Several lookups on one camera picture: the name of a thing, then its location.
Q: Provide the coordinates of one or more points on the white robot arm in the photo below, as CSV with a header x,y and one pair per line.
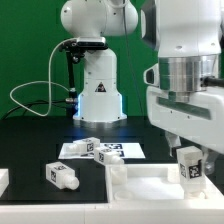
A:
x,y
185,93

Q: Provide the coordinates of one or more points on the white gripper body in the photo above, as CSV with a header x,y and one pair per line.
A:
x,y
201,120

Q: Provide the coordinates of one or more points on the white square tabletop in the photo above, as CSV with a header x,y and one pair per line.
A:
x,y
153,184

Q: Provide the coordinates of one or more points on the white block far left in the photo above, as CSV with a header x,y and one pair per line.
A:
x,y
4,180

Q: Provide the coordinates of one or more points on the paper sheet with tags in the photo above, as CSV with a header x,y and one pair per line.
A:
x,y
126,150

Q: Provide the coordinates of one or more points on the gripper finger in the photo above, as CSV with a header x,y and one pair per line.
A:
x,y
209,158
174,143

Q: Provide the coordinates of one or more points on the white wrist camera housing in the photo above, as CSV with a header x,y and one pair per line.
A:
x,y
151,76

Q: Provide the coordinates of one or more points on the black camera on stand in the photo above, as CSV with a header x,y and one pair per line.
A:
x,y
75,50

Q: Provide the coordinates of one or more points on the white obstacle frame front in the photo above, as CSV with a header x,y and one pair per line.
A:
x,y
118,212

